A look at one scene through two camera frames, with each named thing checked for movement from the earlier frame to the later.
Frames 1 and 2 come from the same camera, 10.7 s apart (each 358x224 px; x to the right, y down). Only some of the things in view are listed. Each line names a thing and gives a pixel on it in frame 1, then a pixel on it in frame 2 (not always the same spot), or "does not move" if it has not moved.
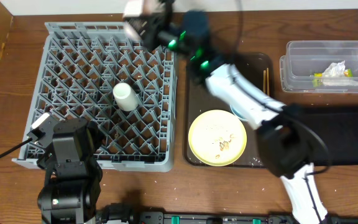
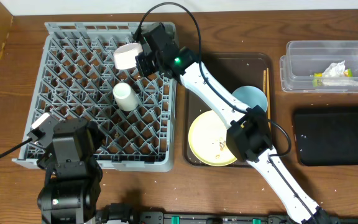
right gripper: x=148 y=28 to x=145 y=64
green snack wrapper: x=317 y=80 does not move
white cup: x=125 y=98 does not move
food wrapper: x=333 y=75 does not move
